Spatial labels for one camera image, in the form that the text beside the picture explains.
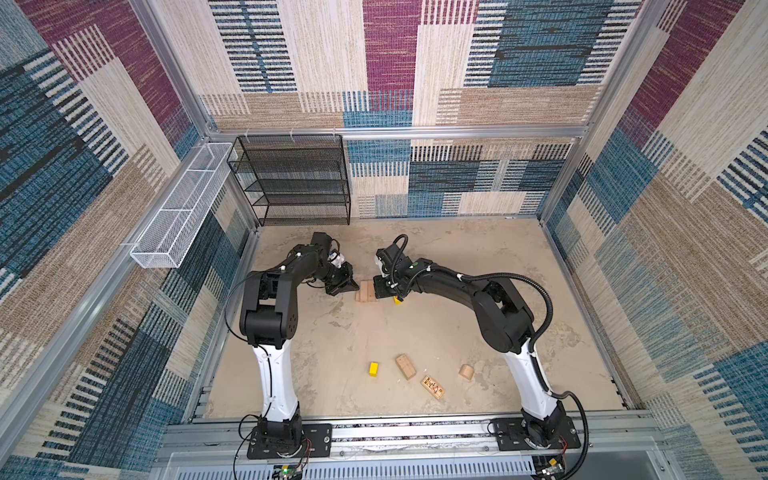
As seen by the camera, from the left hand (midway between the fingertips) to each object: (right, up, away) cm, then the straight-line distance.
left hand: (360, 282), depth 98 cm
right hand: (+6, -3, -1) cm, 7 cm away
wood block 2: (+14, -21, -15) cm, 29 cm away
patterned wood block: (+21, -26, -17) cm, 37 cm away
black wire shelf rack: (-25, +36, +11) cm, 45 cm away
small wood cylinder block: (+31, -24, -14) cm, 41 cm away
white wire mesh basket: (-42, +12, -27) cm, 52 cm away
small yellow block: (+5, -22, -15) cm, 27 cm away
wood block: (+1, -4, 0) cm, 4 cm away
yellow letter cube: (+11, -3, -16) cm, 20 cm away
